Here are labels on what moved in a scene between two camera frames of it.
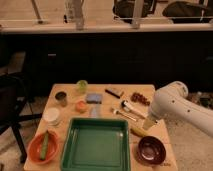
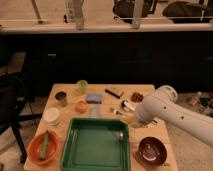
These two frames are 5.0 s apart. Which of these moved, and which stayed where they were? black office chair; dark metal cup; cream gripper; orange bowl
Moved: cream gripper
Stayed: black office chair; dark metal cup; orange bowl
